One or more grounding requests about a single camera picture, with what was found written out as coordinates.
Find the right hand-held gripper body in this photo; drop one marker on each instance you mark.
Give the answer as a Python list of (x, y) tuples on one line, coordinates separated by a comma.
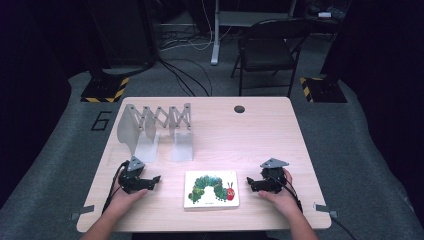
[(274, 178)]

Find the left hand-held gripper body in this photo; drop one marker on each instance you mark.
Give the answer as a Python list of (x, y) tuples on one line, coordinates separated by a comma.
[(131, 180)]

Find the white caterpillar picture book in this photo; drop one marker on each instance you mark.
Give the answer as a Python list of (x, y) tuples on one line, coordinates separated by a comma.
[(211, 189)]

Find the person's left hand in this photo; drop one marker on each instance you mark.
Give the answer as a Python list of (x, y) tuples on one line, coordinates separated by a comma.
[(125, 198)]

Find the person's right hand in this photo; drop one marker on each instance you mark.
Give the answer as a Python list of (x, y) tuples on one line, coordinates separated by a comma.
[(283, 198)]

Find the grey expandable metal book rack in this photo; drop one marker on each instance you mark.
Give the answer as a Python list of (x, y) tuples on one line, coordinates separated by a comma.
[(155, 131)]

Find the black table grommet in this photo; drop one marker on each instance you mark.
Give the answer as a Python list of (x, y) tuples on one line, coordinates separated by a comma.
[(239, 109)]

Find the black stand base striped edge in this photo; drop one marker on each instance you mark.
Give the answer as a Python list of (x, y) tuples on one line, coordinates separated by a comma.
[(321, 89), (105, 88)]

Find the black folding chair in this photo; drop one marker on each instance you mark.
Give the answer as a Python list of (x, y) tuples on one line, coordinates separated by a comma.
[(266, 53)]

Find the white desk leg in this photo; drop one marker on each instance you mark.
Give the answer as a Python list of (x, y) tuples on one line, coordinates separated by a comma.
[(215, 36)]

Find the small white device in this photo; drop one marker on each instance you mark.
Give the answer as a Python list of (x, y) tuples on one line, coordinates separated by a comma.
[(324, 14)]

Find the grey table edge bracket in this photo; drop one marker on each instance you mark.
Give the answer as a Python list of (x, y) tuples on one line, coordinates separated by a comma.
[(326, 210), (81, 212)]

